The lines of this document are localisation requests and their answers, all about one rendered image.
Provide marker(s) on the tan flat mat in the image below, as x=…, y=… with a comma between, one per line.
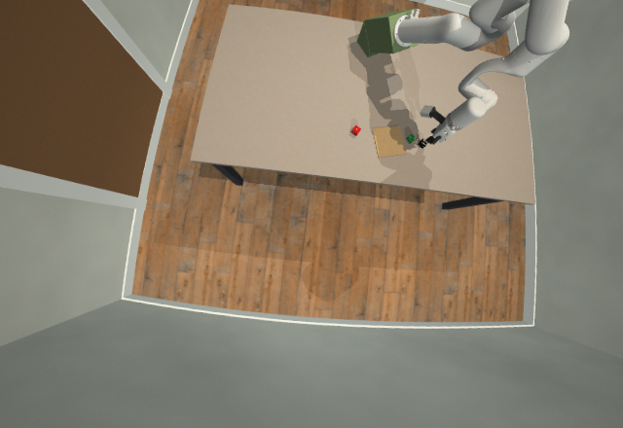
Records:
x=389, y=141

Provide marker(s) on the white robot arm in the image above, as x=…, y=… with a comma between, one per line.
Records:
x=545, y=32

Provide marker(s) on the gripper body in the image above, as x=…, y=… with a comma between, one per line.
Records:
x=444, y=131

